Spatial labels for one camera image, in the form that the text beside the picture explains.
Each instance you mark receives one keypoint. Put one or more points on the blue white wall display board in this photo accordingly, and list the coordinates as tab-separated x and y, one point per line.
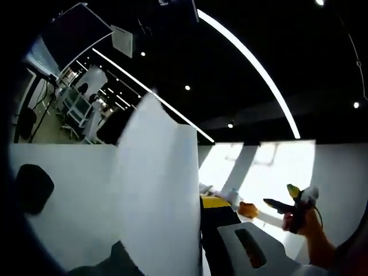
40	60

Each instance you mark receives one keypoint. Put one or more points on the hanging dark display screen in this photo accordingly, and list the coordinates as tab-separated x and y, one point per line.
74	31

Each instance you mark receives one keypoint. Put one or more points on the white ceiling air conditioner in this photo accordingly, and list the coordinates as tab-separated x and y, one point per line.
122	40

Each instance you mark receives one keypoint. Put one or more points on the orange bag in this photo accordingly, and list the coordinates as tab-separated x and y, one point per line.
247	210

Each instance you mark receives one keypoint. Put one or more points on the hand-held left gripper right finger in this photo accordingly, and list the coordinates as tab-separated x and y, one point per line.
214	227

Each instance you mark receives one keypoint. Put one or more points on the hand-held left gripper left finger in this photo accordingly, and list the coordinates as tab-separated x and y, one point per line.
115	264

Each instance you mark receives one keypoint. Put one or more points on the operator in black shirt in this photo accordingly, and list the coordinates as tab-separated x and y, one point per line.
353	253

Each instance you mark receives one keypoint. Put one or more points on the black computer mouse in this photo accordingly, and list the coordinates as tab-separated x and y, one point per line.
34	189

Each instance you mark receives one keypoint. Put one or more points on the long ceiling light strip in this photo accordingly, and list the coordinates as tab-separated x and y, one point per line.
208	137
202	14

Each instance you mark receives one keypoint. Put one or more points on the person's right hand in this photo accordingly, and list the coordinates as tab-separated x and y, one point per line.
288	222

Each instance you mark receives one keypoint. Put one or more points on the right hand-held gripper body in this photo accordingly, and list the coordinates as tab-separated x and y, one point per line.
311	195

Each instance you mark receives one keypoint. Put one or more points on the white table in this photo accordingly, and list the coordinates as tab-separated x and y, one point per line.
72	187

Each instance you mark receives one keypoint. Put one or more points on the white container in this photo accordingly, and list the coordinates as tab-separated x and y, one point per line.
234	195

